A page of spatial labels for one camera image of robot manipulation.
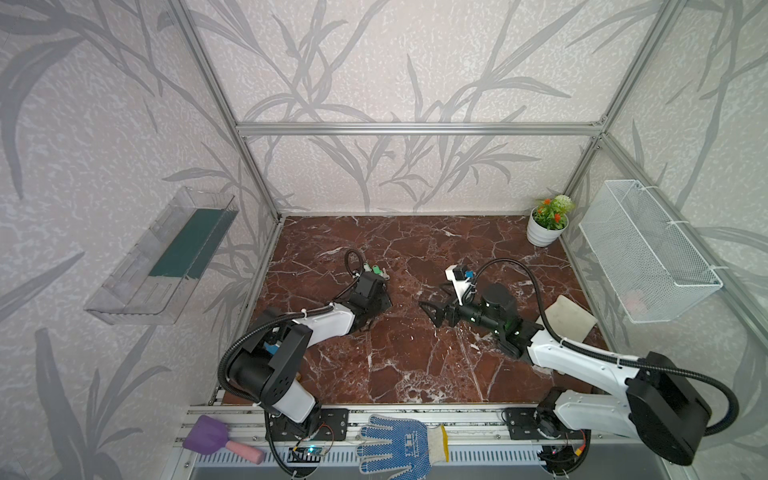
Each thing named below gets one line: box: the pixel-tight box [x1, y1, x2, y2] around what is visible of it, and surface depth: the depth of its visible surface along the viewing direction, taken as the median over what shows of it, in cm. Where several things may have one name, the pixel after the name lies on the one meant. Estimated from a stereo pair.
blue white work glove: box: [356, 414, 449, 480], surface depth 72 cm
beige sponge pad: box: [545, 294, 598, 343], surface depth 94 cm
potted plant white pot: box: [527, 194, 575, 247], surface depth 104 cm
